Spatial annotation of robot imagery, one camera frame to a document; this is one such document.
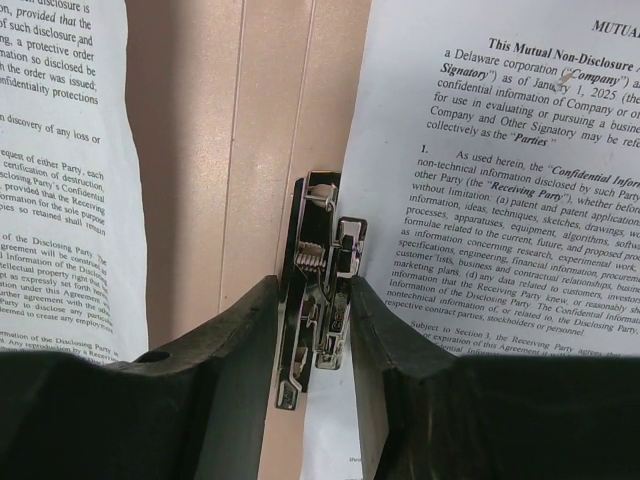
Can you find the printed paper sheets stack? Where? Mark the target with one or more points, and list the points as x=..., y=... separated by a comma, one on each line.
x=494, y=153

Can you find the single printed paper sheet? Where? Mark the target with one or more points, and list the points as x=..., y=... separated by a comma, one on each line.
x=73, y=247

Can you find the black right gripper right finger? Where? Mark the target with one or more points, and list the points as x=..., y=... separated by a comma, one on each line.
x=426, y=414

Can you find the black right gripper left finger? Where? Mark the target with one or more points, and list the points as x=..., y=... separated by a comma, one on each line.
x=193, y=408

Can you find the pink file folder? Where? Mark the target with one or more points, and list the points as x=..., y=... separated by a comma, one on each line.
x=229, y=103

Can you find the metal folder clip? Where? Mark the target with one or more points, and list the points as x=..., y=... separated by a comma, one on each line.
x=322, y=253

